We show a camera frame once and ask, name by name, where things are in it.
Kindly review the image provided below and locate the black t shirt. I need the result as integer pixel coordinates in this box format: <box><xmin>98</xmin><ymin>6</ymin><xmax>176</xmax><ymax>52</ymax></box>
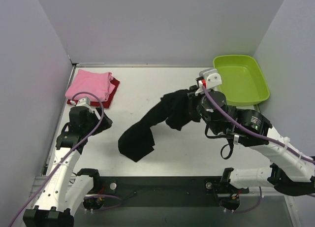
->
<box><xmin>118</xmin><ymin>89</ymin><xmax>201</xmax><ymax>162</ymax></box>

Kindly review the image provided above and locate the folded pink t shirt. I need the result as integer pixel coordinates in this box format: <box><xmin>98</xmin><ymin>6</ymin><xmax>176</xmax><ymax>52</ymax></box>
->
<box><xmin>65</xmin><ymin>69</ymin><xmax>116</xmax><ymax>102</ymax></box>

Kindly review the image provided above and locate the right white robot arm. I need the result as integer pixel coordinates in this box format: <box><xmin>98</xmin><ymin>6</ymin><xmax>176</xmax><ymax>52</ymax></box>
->
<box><xmin>188</xmin><ymin>85</ymin><xmax>315</xmax><ymax>196</ymax></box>

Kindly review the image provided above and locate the green plastic tray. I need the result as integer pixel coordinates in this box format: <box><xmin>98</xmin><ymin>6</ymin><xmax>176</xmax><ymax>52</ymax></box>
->
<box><xmin>213</xmin><ymin>55</ymin><xmax>270</xmax><ymax>106</ymax></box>

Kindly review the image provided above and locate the folded red t shirt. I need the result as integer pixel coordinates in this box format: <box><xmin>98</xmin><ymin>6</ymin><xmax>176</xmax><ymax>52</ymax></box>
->
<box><xmin>66</xmin><ymin>77</ymin><xmax>121</xmax><ymax>110</ymax></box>

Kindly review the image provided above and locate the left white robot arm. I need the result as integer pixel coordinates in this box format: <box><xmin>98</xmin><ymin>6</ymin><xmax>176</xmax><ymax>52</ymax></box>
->
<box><xmin>23</xmin><ymin>106</ymin><xmax>112</xmax><ymax>227</ymax></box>

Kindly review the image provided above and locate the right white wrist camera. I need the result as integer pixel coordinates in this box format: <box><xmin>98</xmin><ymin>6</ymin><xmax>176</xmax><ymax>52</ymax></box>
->
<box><xmin>196</xmin><ymin>68</ymin><xmax>222</xmax><ymax>89</ymax></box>

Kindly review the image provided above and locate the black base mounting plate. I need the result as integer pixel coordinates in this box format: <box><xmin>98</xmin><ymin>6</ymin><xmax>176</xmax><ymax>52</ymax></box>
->
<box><xmin>83</xmin><ymin>176</ymin><xmax>249</xmax><ymax>210</ymax></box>

